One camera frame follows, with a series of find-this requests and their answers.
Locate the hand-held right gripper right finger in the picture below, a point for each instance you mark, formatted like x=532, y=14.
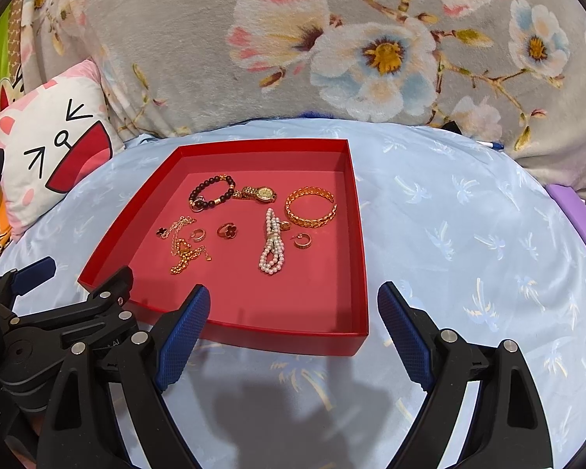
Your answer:
x=405, y=337

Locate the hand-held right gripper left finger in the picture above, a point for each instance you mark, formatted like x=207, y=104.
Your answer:
x=183, y=337

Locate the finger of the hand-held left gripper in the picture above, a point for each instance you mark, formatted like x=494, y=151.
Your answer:
x=36, y=271
x=107, y=308

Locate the red cardboard box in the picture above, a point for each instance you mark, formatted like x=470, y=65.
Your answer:
x=298, y=303

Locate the gold hoop earring with post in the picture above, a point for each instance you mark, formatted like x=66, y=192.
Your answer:
x=305, y=245

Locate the gold wristwatch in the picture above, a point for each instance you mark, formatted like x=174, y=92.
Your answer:
x=263, y=194

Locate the small gold hoop earring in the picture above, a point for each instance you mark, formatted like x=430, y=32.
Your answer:
x=202, y=235

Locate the blue palm print bedsheet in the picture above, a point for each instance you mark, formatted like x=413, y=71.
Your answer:
x=469, y=254

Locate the pink cartoon face pillow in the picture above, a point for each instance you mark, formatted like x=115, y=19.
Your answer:
x=39, y=122

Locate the white pen blue cap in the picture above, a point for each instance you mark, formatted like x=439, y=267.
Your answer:
x=491, y=145

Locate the purple pad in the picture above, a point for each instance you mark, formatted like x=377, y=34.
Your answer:
x=576, y=210

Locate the blue plush item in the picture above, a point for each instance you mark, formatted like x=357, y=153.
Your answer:
x=317, y=115

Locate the grey floral blanket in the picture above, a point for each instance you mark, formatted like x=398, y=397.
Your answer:
x=200, y=58

